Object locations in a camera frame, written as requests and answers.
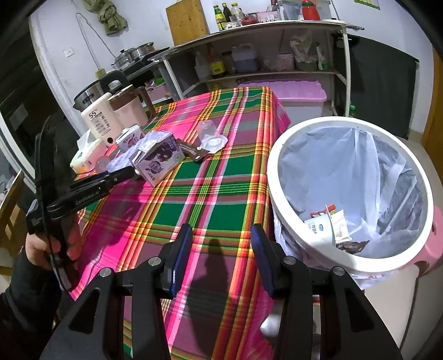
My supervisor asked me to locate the clear plastic wrap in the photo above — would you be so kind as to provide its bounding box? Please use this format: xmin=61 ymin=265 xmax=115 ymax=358
xmin=107 ymin=156 xmax=134 ymax=173

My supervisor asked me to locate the purple milk carton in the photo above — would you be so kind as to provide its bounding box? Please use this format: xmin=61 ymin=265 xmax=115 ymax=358
xmin=129 ymin=130 xmax=185 ymax=187

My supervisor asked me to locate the brown snack wrapper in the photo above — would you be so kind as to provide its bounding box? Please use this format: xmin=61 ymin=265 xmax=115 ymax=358
xmin=176 ymin=139 xmax=209 ymax=163

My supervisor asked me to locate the clear plastic cup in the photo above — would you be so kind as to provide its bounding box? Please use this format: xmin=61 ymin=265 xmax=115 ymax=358
xmin=197 ymin=120 xmax=228 ymax=155

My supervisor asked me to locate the white round trash bin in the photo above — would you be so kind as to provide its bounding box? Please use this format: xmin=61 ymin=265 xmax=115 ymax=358
xmin=267 ymin=116 xmax=434 ymax=289

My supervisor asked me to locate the white metal kitchen shelf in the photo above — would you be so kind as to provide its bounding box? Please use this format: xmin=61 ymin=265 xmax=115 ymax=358
xmin=150 ymin=19 xmax=364 ymax=115

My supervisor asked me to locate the person's left hand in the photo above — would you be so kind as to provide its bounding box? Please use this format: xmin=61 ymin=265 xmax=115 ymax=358
xmin=24 ymin=212 xmax=84 ymax=272

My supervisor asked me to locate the white tissue pack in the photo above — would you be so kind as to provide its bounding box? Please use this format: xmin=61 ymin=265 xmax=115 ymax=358
xmin=70 ymin=130 xmax=107 ymax=175

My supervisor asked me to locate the pink red milk carton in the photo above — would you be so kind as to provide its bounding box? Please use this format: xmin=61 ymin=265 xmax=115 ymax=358
xmin=115 ymin=125 xmax=144 ymax=152

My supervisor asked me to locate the white water dispenser kettle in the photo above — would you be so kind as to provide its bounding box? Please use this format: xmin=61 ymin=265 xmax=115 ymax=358
xmin=81 ymin=92 xmax=124 ymax=147

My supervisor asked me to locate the white blue pouch in bin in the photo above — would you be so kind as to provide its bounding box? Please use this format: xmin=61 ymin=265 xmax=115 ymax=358
xmin=304 ymin=214 xmax=336 ymax=246

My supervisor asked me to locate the pink jug brown lid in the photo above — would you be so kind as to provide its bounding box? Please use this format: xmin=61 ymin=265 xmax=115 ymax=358
xmin=108 ymin=85 xmax=156 ymax=129

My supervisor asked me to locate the stainless steel electric kettle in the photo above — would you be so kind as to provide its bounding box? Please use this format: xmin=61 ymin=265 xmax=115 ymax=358
xmin=73 ymin=70 xmax=131 ymax=112

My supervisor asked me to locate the plaid pink green tablecloth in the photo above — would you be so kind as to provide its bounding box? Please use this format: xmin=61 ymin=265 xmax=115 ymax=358
xmin=71 ymin=87 xmax=290 ymax=359

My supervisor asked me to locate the steel pot on stove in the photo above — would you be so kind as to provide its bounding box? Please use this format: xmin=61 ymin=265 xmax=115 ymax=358
xmin=112 ymin=42 xmax=155 ymax=71

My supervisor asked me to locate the pink lid storage box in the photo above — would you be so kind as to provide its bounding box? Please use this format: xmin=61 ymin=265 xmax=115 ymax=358
xmin=239 ymin=80 xmax=332 ymax=126

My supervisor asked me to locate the pink plastic stool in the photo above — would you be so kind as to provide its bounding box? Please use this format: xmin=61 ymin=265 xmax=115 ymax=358
xmin=400 ymin=205 xmax=443 ymax=277

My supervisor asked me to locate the green cloth hanging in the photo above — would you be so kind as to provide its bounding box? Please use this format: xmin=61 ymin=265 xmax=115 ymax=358
xmin=83 ymin=0 xmax=128 ymax=35

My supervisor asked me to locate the green plastic bottle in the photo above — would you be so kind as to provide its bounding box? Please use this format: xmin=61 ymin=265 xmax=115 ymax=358
xmin=349 ymin=104 xmax=357 ymax=118

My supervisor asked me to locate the wooden cutting board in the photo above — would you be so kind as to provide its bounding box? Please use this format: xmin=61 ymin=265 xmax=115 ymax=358
xmin=166 ymin=0 xmax=210 ymax=46

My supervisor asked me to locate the yellow label oil bottle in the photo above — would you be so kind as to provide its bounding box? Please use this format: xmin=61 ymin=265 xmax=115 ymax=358
xmin=213 ymin=4 xmax=227 ymax=31

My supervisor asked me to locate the red thermos bottle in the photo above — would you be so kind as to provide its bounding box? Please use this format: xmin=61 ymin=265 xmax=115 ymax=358
xmin=301 ymin=0 xmax=321 ymax=21

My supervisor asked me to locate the yellow green wall poster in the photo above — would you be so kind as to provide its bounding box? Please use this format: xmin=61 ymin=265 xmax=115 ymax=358
xmin=354 ymin=0 xmax=380 ymax=10

